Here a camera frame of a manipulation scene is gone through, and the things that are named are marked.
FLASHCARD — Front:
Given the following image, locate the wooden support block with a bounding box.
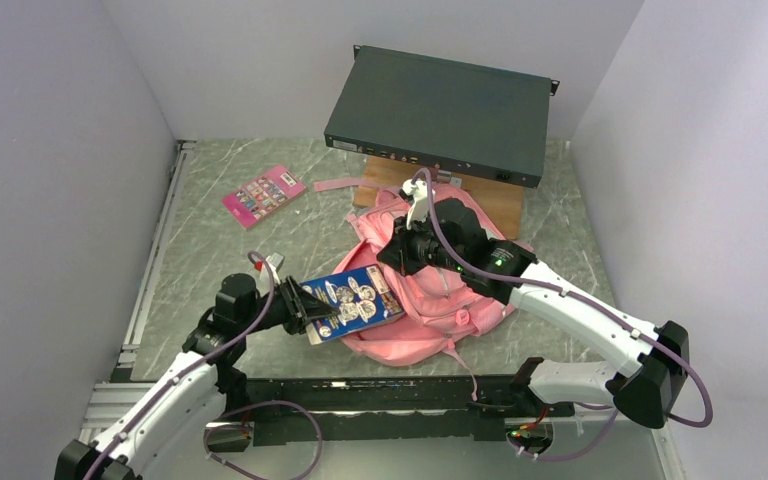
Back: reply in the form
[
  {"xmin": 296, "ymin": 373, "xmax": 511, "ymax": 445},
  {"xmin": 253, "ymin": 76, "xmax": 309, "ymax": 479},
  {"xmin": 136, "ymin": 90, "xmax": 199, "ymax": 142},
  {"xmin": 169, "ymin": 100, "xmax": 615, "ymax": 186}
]
[{"xmin": 352, "ymin": 156, "xmax": 525, "ymax": 239}]

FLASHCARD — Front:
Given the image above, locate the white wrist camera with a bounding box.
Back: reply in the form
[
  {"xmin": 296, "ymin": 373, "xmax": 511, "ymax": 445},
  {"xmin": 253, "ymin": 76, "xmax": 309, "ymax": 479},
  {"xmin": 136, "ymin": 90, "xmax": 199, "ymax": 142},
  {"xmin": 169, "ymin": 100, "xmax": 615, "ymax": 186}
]
[
  {"xmin": 254, "ymin": 252, "xmax": 285, "ymax": 284},
  {"xmin": 401, "ymin": 179, "xmax": 430, "ymax": 230}
]

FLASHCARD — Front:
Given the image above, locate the pink sticker card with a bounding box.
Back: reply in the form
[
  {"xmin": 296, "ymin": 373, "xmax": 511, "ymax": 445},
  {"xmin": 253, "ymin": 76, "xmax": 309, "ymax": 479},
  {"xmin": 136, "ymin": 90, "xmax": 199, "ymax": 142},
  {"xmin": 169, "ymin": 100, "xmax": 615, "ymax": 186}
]
[{"xmin": 222, "ymin": 165, "xmax": 307, "ymax": 229}]

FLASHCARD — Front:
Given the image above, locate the blue treehouse book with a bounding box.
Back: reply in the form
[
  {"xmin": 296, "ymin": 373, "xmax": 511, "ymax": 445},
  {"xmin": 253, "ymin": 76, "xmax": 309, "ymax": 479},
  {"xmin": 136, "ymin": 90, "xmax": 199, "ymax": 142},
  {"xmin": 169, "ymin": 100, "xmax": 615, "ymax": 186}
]
[{"xmin": 301, "ymin": 264, "xmax": 405, "ymax": 345}]

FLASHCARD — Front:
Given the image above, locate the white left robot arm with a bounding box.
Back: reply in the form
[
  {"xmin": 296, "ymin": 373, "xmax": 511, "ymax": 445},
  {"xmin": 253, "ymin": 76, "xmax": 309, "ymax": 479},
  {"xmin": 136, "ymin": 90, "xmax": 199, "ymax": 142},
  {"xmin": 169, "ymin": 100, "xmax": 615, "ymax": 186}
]
[{"xmin": 54, "ymin": 274, "xmax": 338, "ymax": 479}]

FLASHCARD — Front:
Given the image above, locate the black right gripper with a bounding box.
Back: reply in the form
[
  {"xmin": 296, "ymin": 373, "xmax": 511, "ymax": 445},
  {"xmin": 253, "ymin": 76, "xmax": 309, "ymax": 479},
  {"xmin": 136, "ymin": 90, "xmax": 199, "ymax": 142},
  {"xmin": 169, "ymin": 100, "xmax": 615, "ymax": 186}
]
[{"xmin": 378, "ymin": 209, "xmax": 467, "ymax": 275}]

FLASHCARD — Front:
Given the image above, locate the silver side rail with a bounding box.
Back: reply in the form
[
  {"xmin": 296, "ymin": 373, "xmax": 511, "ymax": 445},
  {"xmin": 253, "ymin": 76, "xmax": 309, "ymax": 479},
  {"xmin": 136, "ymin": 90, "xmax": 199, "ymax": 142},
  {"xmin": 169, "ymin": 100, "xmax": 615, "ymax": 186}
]
[{"xmin": 116, "ymin": 140, "xmax": 197, "ymax": 369}]

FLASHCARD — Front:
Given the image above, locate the grey metal bracket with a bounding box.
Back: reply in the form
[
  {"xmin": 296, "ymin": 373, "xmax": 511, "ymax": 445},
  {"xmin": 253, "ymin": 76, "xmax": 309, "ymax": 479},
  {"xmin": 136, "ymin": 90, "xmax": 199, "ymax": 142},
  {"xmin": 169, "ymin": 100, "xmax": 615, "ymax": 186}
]
[{"xmin": 435, "ymin": 170, "xmax": 463, "ymax": 188}]

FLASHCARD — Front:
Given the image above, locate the dark green rack device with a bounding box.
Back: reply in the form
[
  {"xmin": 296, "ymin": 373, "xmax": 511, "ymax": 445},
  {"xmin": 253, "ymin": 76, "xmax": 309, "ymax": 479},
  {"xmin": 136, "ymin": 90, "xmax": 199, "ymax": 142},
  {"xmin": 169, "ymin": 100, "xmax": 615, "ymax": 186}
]
[{"xmin": 324, "ymin": 45, "xmax": 559, "ymax": 188}]

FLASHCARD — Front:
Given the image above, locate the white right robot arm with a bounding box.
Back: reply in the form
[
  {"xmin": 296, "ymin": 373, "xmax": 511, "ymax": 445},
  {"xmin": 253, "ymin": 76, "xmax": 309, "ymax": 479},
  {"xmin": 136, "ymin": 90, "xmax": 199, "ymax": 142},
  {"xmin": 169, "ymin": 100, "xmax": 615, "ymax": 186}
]
[{"xmin": 376, "ymin": 198, "xmax": 690, "ymax": 429}]

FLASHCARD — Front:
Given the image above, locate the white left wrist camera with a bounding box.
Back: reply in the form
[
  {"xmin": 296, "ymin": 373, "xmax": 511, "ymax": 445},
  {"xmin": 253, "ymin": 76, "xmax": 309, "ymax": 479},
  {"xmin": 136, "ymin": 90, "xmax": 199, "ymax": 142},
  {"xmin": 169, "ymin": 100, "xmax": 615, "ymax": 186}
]
[{"xmin": 254, "ymin": 252, "xmax": 285, "ymax": 284}]

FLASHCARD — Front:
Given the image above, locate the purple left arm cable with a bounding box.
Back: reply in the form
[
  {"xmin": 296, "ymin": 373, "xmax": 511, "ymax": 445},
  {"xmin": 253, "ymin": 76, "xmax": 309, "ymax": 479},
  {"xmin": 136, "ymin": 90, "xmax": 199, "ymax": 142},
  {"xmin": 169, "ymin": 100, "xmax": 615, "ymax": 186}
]
[{"xmin": 82, "ymin": 250, "xmax": 324, "ymax": 480}]

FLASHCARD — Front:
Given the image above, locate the pink student backpack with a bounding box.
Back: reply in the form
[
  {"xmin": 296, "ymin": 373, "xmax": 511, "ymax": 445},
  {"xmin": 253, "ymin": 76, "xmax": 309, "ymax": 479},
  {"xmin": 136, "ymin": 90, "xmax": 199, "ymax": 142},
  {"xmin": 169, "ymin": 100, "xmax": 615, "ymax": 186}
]
[{"xmin": 332, "ymin": 188, "xmax": 514, "ymax": 367}]

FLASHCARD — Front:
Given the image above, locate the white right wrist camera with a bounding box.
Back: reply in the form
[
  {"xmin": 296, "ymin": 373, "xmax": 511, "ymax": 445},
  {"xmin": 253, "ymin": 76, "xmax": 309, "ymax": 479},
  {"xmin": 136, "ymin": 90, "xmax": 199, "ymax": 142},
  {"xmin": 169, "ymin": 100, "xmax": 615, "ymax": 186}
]
[{"xmin": 401, "ymin": 179, "xmax": 430, "ymax": 230}]

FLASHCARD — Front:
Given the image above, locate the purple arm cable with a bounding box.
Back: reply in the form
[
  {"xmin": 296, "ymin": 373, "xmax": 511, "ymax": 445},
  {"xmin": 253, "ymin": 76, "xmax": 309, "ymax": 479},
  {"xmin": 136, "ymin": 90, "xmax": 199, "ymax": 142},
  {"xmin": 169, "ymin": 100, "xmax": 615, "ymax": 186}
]
[
  {"xmin": 411, "ymin": 166, "xmax": 715, "ymax": 464},
  {"xmin": 82, "ymin": 250, "xmax": 324, "ymax": 480}
]

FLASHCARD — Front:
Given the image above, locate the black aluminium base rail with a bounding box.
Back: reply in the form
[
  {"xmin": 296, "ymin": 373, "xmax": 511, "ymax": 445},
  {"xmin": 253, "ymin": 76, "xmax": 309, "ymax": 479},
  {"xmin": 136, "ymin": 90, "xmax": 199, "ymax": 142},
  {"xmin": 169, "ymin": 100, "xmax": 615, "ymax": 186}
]
[{"xmin": 226, "ymin": 375, "xmax": 575, "ymax": 446}]

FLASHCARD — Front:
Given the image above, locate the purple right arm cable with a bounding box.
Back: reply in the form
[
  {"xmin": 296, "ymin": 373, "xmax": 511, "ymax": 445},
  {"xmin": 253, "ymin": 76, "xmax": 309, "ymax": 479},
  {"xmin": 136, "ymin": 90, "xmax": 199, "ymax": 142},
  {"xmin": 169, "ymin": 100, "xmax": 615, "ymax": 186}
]
[{"xmin": 411, "ymin": 166, "xmax": 715, "ymax": 464}]

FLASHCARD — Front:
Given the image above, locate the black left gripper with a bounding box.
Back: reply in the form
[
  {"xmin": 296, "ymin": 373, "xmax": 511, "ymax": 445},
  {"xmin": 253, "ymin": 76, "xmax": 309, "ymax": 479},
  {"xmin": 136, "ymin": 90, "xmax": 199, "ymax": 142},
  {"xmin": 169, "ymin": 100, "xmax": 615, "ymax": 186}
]
[{"xmin": 239, "ymin": 274, "xmax": 339, "ymax": 335}]

